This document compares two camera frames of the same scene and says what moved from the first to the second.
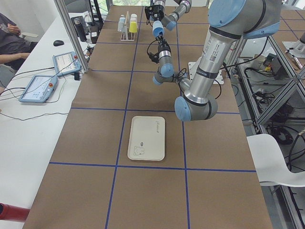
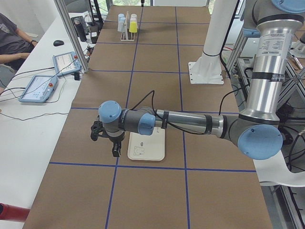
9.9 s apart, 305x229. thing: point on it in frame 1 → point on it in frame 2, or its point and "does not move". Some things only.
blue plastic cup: [157, 27] → [120, 15]
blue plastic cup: [121, 22] does not move
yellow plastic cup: [133, 27] does not move
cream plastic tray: [147, 140] does not move
